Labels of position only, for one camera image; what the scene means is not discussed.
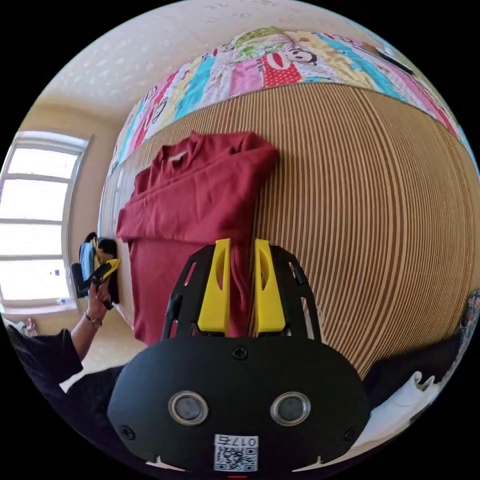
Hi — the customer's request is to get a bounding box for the pile of clothes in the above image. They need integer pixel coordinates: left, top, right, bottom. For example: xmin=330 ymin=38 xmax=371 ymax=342
xmin=352 ymin=287 xmax=480 ymax=451

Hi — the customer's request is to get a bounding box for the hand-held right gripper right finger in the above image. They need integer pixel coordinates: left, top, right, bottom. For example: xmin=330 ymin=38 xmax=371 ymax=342
xmin=254 ymin=238 xmax=287 ymax=336

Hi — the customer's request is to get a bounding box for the person's left forearm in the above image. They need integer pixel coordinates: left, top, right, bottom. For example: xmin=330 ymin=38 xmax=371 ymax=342
xmin=70 ymin=311 xmax=104 ymax=362

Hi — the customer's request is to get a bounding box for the person's left hand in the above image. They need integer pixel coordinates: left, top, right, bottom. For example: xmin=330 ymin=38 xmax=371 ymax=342
xmin=85 ymin=278 xmax=113 ymax=322

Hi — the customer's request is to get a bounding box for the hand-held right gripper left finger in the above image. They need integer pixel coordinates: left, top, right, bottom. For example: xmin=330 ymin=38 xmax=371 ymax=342
xmin=197 ymin=238 xmax=232 ymax=335

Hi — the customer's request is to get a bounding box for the window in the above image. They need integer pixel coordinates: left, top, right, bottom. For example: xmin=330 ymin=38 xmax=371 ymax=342
xmin=0 ymin=130 xmax=94 ymax=313

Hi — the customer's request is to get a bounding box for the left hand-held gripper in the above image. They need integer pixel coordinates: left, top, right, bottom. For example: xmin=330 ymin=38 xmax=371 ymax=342
xmin=79 ymin=232 xmax=122 ymax=311

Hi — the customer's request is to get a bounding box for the red long sleeve shirt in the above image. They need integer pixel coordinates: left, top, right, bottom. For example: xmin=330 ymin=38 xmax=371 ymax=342
xmin=115 ymin=130 xmax=281 ymax=348

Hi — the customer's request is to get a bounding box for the bed with woven mat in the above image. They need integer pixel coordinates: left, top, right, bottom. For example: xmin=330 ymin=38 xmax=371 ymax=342
xmin=98 ymin=26 xmax=480 ymax=380

